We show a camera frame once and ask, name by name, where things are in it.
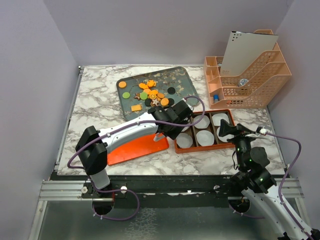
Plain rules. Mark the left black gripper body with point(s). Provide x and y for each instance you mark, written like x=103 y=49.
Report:
x=174 y=132

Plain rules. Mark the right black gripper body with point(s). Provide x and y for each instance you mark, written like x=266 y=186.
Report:
x=241 y=133

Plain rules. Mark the yellow square cookie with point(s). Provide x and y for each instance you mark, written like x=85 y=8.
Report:
x=136 y=108

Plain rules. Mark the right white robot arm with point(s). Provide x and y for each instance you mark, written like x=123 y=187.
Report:
x=256 y=183

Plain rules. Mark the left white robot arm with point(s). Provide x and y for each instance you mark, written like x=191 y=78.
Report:
x=94 y=145

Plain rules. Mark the black round cookie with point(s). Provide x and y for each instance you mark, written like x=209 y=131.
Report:
x=171 y=90
x=171 y=102

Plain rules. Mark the orange metal tin lid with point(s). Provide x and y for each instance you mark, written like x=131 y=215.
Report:
x=137 y=148

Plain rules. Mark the orange round cracker cookie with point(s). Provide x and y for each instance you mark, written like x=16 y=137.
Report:
x=164 y=102

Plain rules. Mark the white star cookie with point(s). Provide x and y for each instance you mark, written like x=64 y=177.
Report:
x=155 y=103

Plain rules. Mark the orange cookie tin box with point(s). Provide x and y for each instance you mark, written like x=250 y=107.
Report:
x=192 y=131

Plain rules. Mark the blue capped bottle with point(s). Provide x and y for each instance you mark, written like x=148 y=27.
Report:
x=216 y=98

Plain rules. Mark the green round cookie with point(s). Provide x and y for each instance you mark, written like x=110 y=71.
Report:
x=126 y=95
x=143 y=96

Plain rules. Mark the orange flower cookie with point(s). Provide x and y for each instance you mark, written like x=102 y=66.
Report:
x=151 y=83

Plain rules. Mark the brown star cookie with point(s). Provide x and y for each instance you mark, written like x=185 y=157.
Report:
x=137 y=96

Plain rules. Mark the peach plastic desk organizer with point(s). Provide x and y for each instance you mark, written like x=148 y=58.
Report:
x=267 y=75

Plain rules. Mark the floral dark serving tray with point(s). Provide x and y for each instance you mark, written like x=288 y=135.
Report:
x=176 y=77

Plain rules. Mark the round patterned tape roll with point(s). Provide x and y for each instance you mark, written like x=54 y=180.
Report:
x=242 y=82

